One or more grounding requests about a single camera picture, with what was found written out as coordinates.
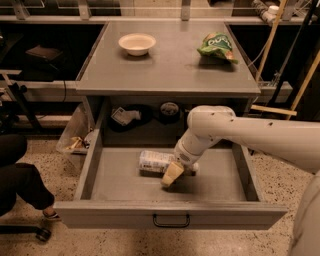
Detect wooden stick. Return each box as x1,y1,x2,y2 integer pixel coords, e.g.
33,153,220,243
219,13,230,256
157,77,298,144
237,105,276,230
255,0,288,83

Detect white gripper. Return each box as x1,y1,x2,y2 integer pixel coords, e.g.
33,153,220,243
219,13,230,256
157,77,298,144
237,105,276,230
161,138,202,187

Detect black office chair base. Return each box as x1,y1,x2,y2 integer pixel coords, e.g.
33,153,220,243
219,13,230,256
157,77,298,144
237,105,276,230
0,225,51,242

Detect person in black clothes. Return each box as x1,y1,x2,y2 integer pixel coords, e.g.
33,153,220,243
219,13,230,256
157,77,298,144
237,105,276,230
0,134,60,220

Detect green chip bag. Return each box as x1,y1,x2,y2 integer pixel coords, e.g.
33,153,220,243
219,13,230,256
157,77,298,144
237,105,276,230
197,32,238,64

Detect black bag with white label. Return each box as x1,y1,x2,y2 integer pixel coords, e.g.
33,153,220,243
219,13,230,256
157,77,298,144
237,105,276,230
108,104,153,132

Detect black drawer handle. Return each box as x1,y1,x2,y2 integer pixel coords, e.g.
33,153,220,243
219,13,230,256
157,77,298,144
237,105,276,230
153,214,190,228

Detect blue plastic water bottle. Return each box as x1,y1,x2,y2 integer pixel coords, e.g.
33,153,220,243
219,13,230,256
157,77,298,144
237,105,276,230
138,150,200,175

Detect grey open drawer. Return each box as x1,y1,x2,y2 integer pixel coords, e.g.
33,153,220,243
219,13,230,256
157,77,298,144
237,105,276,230
53,98,288,231

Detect white paper bowl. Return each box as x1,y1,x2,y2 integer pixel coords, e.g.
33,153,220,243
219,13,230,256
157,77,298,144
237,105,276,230
118,33,156,56

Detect clear plastic bin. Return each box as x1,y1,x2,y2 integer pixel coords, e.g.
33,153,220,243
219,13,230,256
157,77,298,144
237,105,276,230
56,104,92,170

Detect black tape roll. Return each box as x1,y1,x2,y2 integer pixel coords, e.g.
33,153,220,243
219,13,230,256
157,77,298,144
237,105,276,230
159,102,180,124

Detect dark box under bench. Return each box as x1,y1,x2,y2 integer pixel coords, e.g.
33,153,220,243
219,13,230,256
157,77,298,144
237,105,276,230
26,45,63,62

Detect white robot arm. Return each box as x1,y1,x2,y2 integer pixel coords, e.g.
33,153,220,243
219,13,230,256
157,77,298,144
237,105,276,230
162,106,320,256

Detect grey counter cabinet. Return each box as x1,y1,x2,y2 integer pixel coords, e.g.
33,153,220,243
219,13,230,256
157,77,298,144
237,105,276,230
77,20,260,147

